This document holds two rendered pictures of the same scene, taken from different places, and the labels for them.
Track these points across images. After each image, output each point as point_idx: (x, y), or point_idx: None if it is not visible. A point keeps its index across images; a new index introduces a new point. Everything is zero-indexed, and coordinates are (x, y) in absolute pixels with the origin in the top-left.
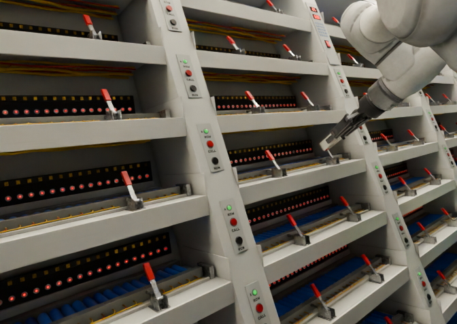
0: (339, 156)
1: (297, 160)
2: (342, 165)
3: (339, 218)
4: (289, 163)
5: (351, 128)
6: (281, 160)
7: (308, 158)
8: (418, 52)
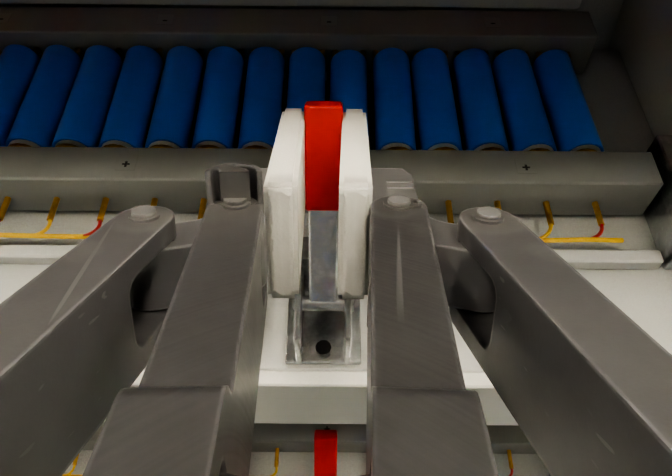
0: (605, 195)
1: (316, 32)
2: (350, 392)
3: (311, 449)
4: (169, 65)
5: (366, 428)
6: None
7: (446, 34)
8: None
